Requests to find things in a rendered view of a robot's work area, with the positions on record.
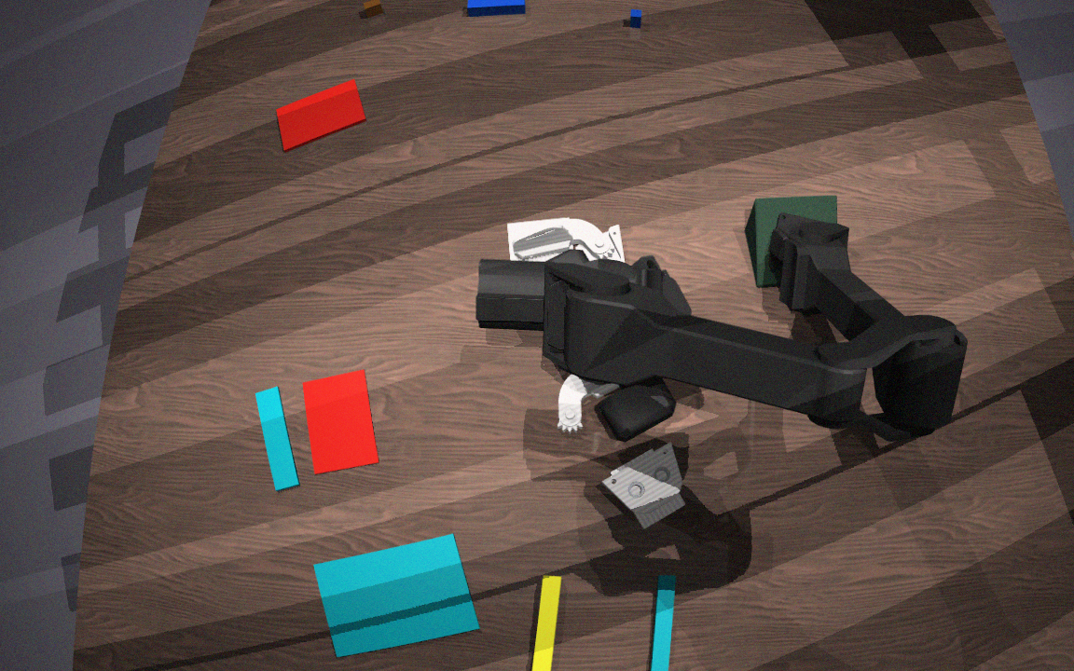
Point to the red flat rectangular plate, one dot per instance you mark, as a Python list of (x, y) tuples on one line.
[(340, 422), (312, 118)]

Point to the yellow flat bar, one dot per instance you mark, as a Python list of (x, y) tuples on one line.
[(546, 628)]

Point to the cyan flat rectangular plate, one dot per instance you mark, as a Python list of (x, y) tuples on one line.
[(397, 596)]

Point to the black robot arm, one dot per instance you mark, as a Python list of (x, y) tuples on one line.
[(608, 322)]

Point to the blue rectangular block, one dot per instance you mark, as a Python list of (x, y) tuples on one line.
[(478, 8)]

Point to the cyan flat bar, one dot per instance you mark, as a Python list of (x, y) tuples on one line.
[(280, 453)]

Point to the teal flat bar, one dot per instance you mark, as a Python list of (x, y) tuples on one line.
[(663, 622)]

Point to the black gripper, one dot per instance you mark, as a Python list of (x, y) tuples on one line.
[(637, 407)]

